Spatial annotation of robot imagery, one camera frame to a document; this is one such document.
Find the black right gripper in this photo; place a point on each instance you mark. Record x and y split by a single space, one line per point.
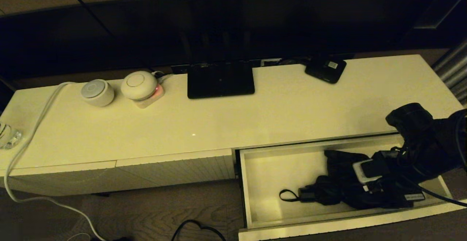
397 193

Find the black umbrella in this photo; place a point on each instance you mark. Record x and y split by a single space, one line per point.
339 193

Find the white ribbed front drawer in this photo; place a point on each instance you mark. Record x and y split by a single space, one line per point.
270 182

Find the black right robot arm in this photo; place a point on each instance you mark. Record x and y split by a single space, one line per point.
434 146

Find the white TV cabinet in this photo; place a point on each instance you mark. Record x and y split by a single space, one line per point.
182 124

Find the grey curtain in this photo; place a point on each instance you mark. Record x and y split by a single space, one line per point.
452 69

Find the small black box with label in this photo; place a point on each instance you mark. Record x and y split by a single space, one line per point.
324 69

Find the black flat television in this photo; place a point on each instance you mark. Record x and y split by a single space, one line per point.
255 25

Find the white power strip red light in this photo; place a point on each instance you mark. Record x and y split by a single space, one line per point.
151 101

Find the white round dome device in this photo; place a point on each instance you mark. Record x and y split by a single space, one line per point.
138 85

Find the white speaker with grey top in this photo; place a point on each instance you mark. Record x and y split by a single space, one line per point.
97 93

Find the ribbed white cabinet front panel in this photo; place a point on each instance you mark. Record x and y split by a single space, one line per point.
54 180

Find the clear glass object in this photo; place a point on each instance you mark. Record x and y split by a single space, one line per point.
9 137

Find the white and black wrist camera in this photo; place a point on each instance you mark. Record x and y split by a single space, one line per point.
370 171

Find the dark wall frame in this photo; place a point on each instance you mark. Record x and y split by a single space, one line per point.
437 14

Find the black television base plate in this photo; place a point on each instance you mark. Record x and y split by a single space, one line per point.
219 82

